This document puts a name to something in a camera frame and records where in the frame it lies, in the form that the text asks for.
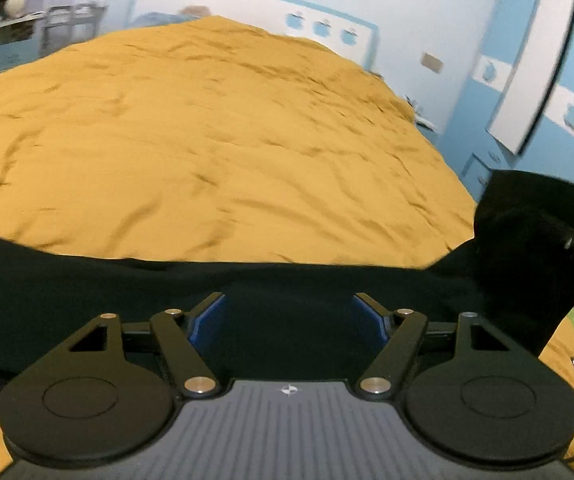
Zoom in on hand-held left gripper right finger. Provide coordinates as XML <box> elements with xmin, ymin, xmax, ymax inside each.
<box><xmin>351</xmin><ymin>291</ymin><xmax>514</xmax><ymax>403</ymax></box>

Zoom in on white and blue headboard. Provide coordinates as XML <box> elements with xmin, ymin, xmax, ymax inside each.
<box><xmin>129</xmin><ymin>0</ymin><xmax>380</xmax><ymax>75</ymax></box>

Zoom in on yellow quilted blanket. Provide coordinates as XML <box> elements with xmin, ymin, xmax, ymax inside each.
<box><xmin>0</xmin><ymin>14</ymin><xmax>574</xmax><ymax>480</ymax></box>

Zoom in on black pants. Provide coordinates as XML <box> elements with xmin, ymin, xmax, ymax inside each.
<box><xmin>0</xmin><ymin>170</ymin><xmax>574</xmax><ymax>403</ymax></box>

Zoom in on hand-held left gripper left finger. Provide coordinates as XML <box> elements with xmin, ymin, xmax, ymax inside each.
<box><xmin>62</xmin><ymin>292</ymin><xmax>229</xmax><ymax>402</ymax></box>

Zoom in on blue nightstand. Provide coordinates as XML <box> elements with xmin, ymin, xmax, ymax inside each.
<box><xmin>413</xmin><ymin>112</ymin><xmax>440</xmax><ymax>136</ymax></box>

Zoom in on blue and white wardrobe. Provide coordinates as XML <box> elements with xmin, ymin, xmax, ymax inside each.
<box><xmin>437</xmin><ymin>0</ymin><xmax>574</xmax><ymax>203</ymax></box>

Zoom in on black framed white door panel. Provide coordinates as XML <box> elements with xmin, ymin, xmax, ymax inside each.
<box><xmin>486</xmin><ymin>0</ymin><xmax>574</xmax><ymax>157</ymax></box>

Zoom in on blue pillow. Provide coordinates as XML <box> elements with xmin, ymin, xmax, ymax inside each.
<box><xmin>129</xmin><ymin>5</ymin><xmax>213</xmax><ymax>28</ymax></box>

